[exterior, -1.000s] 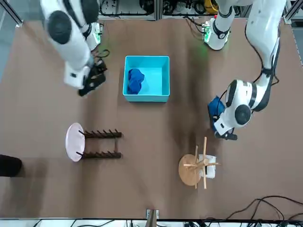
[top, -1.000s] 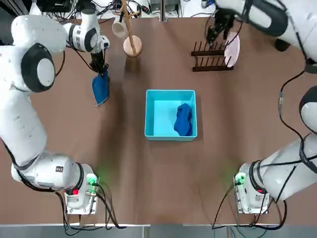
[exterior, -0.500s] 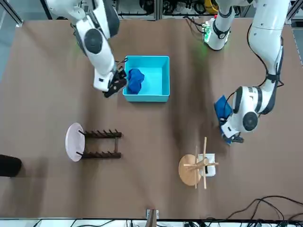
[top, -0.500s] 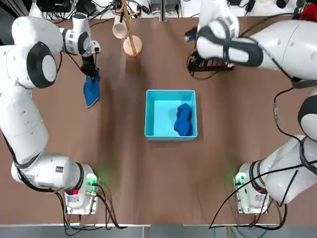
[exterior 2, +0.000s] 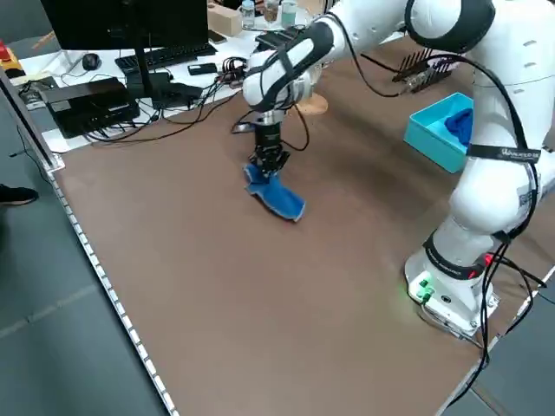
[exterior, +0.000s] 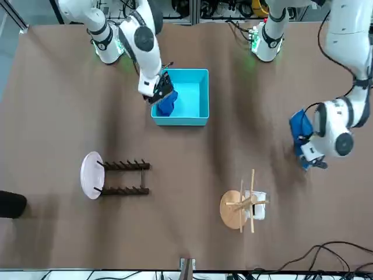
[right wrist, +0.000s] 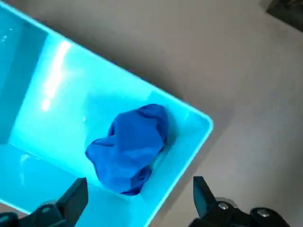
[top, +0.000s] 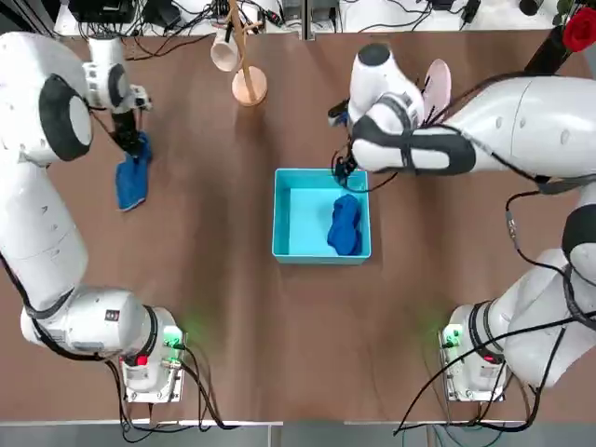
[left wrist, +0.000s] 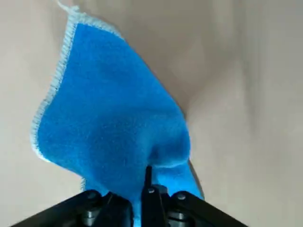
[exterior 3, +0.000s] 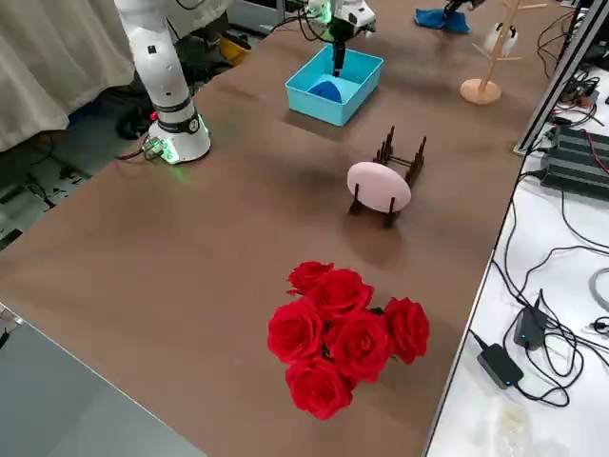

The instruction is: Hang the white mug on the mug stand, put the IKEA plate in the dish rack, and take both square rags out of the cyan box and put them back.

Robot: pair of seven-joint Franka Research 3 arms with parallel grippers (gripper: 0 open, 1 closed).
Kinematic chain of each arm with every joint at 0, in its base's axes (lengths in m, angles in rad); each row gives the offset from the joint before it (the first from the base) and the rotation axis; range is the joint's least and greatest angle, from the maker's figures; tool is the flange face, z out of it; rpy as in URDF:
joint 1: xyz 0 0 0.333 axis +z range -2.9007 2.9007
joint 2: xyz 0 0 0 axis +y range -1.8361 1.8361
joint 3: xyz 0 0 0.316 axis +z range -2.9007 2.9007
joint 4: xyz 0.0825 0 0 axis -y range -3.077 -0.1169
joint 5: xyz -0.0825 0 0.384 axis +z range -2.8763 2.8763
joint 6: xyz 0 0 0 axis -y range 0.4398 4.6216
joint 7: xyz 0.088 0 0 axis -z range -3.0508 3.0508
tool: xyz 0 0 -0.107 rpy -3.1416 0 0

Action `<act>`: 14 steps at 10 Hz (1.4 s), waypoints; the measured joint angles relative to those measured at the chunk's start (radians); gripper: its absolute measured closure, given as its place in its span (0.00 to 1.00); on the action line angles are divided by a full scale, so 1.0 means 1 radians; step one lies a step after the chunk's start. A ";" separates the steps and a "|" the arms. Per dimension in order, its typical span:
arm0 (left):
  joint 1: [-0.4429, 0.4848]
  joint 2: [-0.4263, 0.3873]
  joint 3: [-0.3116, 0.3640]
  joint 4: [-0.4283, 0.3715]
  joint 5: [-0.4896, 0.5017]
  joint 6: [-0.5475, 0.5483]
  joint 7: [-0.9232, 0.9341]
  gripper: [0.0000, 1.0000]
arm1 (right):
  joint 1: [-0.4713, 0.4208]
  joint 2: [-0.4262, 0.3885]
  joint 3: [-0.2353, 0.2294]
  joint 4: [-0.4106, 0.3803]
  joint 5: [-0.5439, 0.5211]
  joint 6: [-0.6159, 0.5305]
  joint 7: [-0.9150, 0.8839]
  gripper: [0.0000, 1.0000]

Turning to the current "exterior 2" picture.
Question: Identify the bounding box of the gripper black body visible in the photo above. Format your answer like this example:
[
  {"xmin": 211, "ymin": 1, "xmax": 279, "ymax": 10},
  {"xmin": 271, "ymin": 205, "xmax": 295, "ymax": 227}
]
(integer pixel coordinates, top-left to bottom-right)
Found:
[{"xmin": 253, "ymin": 124, "xmax": 283, "ymax": 152}]

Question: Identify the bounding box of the blue square rag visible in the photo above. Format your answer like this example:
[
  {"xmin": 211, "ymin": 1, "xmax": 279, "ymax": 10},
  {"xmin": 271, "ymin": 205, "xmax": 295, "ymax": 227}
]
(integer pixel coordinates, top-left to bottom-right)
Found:
[
  {"xmin": 241, "ymin": 162, "xmax": 308, "ymax": 224},
  {"xmin": 442, "ymin": 107, "xmax": 475, "ymax": 149}
]

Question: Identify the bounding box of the wooden mug stand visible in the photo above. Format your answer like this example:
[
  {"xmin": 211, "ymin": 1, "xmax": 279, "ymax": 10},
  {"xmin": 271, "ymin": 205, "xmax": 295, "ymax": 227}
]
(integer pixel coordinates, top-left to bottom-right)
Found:
[{"xmin": 298, "ymin": 7, "xmax": 330, "ymax": 116}]

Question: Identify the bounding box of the cyan plastic box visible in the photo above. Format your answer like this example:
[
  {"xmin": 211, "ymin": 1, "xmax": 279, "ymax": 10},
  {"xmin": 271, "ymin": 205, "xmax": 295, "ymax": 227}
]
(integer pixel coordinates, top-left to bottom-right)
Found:
[{"xmin": 402, "ymin": 92, "xmax": 477, "ymax": 174}]

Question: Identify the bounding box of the dark wooden dish rack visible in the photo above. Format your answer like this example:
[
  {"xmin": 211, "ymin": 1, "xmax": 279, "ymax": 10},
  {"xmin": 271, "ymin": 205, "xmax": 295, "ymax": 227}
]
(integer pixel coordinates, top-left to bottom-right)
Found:
[{"xmin": 392, "ymin": 47, "xmax": 456, "ymax": 94}]

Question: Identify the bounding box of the black box computer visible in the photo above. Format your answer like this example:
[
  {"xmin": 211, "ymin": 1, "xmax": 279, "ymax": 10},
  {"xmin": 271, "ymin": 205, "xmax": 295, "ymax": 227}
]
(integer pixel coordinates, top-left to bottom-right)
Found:
[{"xmin": 41, "ymin": 76, "xmax": 141, "ymax": 140}]

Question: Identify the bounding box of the black smartphone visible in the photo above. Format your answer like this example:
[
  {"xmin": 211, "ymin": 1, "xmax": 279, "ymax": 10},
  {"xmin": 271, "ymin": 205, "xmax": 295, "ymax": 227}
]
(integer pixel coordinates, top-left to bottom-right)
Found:
[{"xmin": 186, "ymin": 62, "xmax": 219, "ymax": 76}]

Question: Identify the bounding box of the finned power supply unit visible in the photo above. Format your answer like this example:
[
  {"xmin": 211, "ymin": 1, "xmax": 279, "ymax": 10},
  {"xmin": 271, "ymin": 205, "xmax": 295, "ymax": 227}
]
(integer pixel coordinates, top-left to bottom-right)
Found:
[{"xmin": 255, "ymin": 26, "xmax": 304, "ymax": 49}]

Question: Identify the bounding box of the black keyboard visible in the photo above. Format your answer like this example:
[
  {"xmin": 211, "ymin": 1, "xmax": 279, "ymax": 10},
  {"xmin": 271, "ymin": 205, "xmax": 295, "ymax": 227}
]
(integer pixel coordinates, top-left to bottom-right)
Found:
[{"xmin": 114, "ymin": 42, "xmax": 218, "ymax": 73}]

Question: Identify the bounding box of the pale teal cup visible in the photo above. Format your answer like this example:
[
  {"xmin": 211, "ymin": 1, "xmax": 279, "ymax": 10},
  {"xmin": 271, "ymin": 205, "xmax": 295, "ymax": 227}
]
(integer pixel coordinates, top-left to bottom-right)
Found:
[{"xmin": 280, "ymin": 0, "xmax": 299, "ymax": 26}]

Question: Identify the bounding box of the black computer monitor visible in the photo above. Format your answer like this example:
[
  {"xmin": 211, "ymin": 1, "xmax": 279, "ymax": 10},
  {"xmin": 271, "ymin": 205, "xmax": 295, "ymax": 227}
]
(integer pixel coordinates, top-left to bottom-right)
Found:
[{"xmin": 39, "ymin": 0, "xmax": 211, "ymax": 100}]

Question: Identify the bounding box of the person's shoe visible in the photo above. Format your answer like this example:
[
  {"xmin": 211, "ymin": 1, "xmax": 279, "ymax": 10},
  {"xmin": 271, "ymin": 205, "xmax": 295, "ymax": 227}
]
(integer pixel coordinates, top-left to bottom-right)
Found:
[{"xmin": 0, "ymin": 183, "xmax": 40, "ymax": 207}]

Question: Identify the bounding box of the red emergency stop button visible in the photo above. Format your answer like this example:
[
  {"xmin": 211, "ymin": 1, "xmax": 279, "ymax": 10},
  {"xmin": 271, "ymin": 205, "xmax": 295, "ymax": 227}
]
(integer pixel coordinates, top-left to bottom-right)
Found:
[{"xmin": 0, "ymin": 41, "xmax": 23, "ymax": 81}]

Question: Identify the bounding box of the black USB cable bundle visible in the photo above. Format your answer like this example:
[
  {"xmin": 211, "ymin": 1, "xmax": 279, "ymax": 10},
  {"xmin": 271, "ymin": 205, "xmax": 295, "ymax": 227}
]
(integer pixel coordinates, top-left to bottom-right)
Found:
[{"xmin": 207, "ymin": 55, "xmax": 251, "ymax": 94}]

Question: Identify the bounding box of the long black cable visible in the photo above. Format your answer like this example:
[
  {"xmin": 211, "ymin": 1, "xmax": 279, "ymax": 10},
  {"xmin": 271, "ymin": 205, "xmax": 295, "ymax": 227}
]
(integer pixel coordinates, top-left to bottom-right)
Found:
[{"xmin": 84, "ymin": 81, "xmax": 226, "ymax": 146}]

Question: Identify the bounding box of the aluminium frame post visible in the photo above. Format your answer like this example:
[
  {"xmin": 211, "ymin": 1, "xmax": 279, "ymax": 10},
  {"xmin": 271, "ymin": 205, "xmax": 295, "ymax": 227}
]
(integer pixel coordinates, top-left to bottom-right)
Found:
[{"xmin": 0, "ymin": 68, "xmax": 67, "ymax": 173}]

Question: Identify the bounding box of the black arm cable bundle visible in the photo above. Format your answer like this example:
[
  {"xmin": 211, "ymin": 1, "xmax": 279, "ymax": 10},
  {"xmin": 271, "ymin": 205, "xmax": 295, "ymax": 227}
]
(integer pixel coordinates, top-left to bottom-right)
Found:
[{"xmin": 277, "ymin": 12, "xmax": 548, "ymax": 413}]

